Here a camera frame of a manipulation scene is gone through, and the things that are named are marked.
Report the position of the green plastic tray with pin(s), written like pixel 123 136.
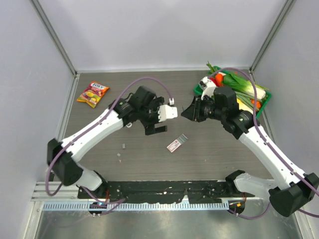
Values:
pixel 264 101

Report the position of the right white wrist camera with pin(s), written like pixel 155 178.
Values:
pixel 208 87

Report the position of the green bok choy toy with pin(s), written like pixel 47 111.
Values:
pixel 239 84

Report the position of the red chili pepper toy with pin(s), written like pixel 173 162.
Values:
pixel 214 81

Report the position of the green long beans toy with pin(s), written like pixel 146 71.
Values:
pixel 246 99

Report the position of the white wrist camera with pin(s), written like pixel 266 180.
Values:
pixel 208 87
pixel 167 112

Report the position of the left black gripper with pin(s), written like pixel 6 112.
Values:
pixel 150 127

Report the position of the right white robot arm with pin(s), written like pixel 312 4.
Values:
pixel 290 188

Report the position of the white slotted cable duct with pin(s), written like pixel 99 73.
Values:
pixel 125 207

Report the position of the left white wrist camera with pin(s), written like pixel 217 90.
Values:
pixel 167 112

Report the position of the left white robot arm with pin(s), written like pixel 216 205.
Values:
pixel 63 157

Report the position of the small orange carrot toy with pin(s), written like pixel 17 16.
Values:
pixel 258 104

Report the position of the red staple box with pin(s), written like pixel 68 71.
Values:
pixel 177 143

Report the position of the orange candy bag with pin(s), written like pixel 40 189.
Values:
pixel 93 94

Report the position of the yellow napa cabbage toy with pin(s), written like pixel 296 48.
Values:
pixel 243 106

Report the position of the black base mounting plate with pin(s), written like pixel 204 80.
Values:
pixel 169 192

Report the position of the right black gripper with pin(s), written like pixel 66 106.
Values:
pixel 191 112

